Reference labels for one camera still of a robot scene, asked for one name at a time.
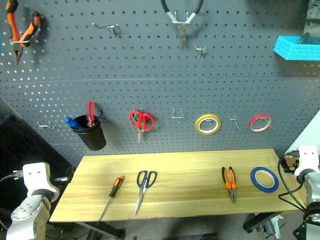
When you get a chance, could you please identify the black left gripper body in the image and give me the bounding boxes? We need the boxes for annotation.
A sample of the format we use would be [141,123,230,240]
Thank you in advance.
[50,174,73,185]

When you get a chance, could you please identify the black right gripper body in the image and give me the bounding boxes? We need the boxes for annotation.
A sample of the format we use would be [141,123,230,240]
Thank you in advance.
[279,150,300,175]

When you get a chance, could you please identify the grey metal pegboard wall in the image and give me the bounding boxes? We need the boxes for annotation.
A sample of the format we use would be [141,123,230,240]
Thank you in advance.
[0,0,320,169]

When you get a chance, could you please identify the blue tape roll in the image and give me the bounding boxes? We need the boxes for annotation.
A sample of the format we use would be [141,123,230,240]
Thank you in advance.
[250,166,280,194]

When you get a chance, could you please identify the black cup holder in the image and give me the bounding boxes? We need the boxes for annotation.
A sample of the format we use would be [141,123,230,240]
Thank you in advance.
[71,114,107,152]

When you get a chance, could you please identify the red tape roll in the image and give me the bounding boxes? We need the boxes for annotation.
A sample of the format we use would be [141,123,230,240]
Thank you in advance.
[248,114,273,134]

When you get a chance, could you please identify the single metal peg hook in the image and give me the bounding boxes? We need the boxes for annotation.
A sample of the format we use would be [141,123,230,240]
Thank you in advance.
[37,120,57,130]
[228,115,242,131]

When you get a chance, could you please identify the orange black combination pliers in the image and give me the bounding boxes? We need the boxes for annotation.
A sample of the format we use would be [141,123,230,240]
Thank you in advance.
[221,166,238,204]

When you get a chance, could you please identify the yellow tape roll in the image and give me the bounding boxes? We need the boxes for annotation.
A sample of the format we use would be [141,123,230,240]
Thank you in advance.
[194,113,222,137]

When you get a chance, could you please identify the cyan plastic bin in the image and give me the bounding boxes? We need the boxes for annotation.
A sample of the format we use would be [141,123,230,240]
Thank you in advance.
[272,35,320,62]

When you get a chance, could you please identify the metal loop hook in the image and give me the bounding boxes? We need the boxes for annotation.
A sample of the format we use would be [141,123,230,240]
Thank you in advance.
[171,107,186,120]

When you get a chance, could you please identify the small metal hook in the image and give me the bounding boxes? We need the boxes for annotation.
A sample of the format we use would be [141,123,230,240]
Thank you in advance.
[195,45,209,59]

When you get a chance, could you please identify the orange black long-nose pliers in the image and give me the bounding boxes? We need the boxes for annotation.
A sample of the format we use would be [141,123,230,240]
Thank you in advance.
[5,0,42,66]

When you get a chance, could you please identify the double prong metal hook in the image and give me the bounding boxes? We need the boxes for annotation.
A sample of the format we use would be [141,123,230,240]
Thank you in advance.
[91,22,121,38]

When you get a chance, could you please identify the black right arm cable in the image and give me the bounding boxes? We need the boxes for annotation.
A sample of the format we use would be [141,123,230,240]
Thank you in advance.
[277,154,308,211]

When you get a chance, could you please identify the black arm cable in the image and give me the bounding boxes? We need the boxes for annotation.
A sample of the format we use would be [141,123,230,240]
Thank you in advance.
[277,154,308,211]
[0,169,25,184]

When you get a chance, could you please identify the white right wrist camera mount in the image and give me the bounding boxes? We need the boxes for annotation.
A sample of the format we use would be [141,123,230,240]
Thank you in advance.
[293,145,320,177]

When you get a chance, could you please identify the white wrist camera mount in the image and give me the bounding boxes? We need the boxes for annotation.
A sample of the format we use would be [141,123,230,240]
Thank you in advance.
[22,162,60,199]
[293,145,320,177]

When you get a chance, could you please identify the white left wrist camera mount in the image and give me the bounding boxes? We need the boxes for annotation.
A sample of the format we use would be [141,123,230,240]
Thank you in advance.
[22,162,60,199]

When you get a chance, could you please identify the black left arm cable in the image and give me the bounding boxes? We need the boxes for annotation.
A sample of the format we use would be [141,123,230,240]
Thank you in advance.
[0,169,25,184]

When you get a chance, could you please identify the orange black handled screwdriver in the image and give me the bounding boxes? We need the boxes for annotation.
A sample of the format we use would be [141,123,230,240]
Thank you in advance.
[97,175,126,224]

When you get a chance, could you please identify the blue handled screwdriver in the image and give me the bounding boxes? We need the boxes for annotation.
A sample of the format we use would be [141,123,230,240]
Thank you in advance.
[64,116,85,131]

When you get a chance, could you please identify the black table frame leg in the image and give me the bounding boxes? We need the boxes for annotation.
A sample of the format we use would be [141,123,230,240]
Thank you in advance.
[81,220,126,240]

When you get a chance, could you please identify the red handled screwdriver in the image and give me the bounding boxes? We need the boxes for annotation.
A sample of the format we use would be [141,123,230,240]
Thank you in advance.
[85,101,97,128]

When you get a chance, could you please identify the blue black handled scissors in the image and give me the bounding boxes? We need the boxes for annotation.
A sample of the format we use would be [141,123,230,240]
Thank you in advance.
[133,170,159,217]

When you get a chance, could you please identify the red handled scissors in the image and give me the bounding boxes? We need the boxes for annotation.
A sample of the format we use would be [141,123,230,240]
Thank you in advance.
[128,109,156,144]

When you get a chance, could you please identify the black white handled pliers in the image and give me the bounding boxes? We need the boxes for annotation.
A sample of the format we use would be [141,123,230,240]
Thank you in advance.
[160,0,204,48]

